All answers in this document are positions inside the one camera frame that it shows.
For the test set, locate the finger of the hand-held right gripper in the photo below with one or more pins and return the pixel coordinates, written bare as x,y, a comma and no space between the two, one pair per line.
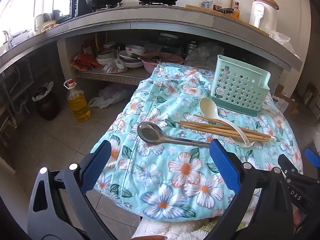
312,156
300,177

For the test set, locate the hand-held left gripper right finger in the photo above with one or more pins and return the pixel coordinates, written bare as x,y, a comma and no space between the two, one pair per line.
223,166

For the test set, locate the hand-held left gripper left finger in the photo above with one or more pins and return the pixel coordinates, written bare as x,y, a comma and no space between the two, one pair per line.
97,165

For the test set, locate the bundle of wooden chopsticks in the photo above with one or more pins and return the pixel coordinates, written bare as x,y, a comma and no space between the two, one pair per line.
212,128

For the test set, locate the cream plastic spoon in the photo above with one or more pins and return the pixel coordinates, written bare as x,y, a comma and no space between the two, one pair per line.
209,108

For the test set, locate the metal spoon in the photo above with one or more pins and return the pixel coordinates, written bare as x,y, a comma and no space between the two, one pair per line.
150,133

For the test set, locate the green star-holed utensil holder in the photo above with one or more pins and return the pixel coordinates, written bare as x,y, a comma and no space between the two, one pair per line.
237,87

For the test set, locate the cardboard box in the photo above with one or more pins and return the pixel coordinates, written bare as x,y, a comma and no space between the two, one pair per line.
292,102

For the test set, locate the floral turquoise blanket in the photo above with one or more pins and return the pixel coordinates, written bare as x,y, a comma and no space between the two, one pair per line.
162,180

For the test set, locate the cooking oil jug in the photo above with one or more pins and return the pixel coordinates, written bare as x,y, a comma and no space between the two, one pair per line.
78,102

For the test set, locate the white plastic bag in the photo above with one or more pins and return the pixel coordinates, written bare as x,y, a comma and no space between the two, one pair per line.
110,96

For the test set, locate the dark jar with plastic cover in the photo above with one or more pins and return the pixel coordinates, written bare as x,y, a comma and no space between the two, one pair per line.
47,105

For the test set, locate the white fluffy robe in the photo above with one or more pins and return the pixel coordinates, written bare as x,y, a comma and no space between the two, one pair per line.
175,230

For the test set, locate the metal shelf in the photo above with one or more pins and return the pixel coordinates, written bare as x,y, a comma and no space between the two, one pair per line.
112,77

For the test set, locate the plastic bag with brown contents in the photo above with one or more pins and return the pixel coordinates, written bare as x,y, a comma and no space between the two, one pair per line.
115,67

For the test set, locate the red snack packets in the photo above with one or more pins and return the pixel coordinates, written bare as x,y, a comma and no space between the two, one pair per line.
82,62

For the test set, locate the stack of white plates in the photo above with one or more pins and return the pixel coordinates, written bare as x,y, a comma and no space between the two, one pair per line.
131,63

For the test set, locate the stack of small bowls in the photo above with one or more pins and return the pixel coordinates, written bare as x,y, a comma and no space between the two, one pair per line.
105,57

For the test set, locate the grey drain pipes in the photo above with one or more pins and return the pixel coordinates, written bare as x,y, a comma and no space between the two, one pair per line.
15,92

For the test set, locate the pink basin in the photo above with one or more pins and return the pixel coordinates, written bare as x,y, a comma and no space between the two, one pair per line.
150,67

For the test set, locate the crumpled clear plastic bags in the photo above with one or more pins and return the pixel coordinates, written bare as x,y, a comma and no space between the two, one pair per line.
205,55

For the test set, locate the black ladle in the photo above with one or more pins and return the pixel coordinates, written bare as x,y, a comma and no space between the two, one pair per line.
142,58

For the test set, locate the clear plastic bag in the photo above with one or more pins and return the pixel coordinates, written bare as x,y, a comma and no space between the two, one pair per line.
282,42

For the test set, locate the white floral bowl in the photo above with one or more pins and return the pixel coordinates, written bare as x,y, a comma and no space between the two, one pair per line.
135,50

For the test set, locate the white kitchen appliance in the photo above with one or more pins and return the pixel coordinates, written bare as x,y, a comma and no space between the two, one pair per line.
262,17

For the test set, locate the white mug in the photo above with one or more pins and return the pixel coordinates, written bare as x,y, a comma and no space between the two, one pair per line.
38,23

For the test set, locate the orange sauce bottle red cap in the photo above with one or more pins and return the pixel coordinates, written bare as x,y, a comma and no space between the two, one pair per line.
236,11

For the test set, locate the dark glass bottle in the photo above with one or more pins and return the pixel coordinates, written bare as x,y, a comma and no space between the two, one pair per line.
225,10

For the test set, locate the metal faucet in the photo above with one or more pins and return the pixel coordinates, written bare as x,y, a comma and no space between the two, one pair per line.
7,37

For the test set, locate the grey kitchen counter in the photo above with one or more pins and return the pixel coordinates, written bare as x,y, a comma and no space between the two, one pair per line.
175,17

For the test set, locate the gas stove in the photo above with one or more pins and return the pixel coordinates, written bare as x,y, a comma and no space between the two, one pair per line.
107,7

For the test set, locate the woven round lid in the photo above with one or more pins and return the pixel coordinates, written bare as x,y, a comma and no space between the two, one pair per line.
266,1

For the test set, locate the dark sauce bottle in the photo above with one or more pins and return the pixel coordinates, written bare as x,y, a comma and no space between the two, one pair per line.
217,3

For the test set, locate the window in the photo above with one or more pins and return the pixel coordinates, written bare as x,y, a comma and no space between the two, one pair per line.
25,5

